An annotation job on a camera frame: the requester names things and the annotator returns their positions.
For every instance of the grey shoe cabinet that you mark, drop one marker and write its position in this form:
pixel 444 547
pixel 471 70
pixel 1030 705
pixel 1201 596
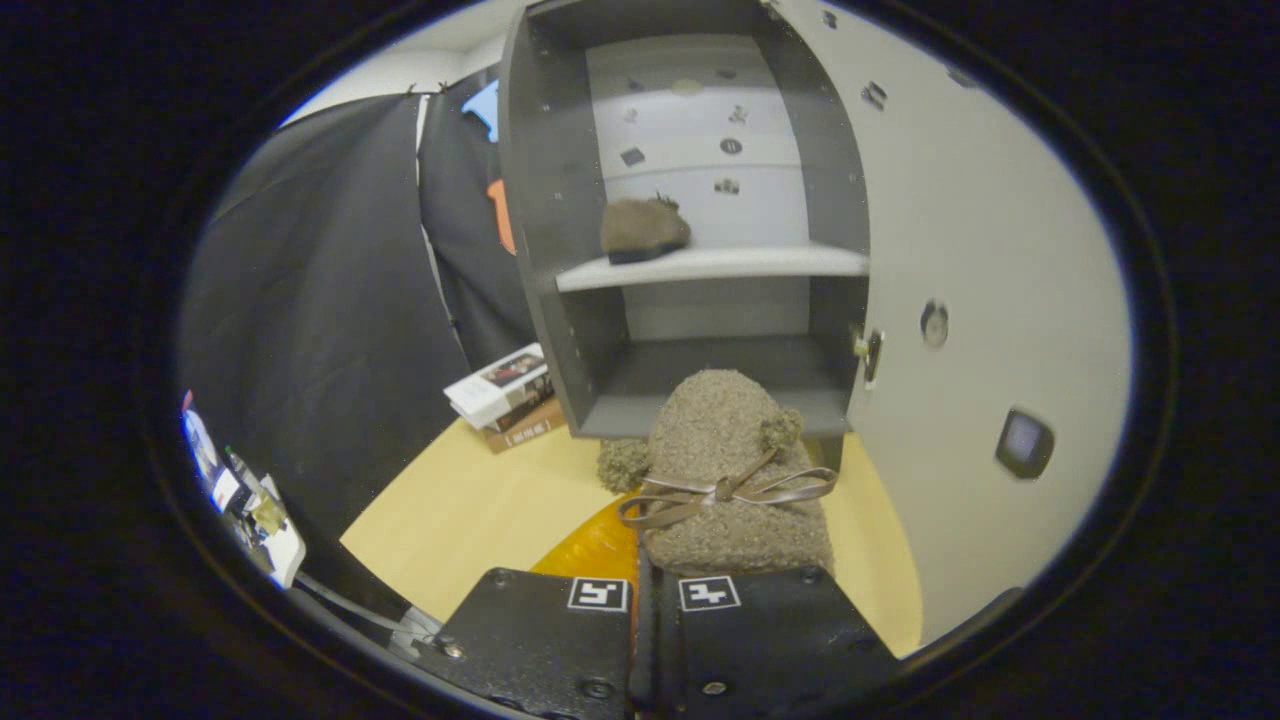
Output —
pixel 560 150

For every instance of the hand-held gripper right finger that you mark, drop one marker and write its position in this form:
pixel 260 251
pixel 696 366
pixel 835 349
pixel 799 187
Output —
pixel 760 640

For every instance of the black backdrop cloth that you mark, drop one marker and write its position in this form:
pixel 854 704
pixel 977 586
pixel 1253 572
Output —
pixel 330 280

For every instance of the grey shoe cabinet door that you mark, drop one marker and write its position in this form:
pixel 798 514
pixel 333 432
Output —
pixel 1000 250

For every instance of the metal door hinge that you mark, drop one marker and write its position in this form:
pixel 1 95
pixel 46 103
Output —
pixel 870 355

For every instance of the white book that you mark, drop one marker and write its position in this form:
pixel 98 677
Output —
pixel 490 385

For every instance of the brown fuzzy shoe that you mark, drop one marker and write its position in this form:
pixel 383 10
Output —
pixel 645 230
pixel 720 430

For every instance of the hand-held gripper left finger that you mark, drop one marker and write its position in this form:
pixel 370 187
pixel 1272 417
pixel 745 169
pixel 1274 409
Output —
pixel 550 640

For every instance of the brown book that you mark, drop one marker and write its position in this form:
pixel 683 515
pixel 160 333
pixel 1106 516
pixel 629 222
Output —
pixel 530 432

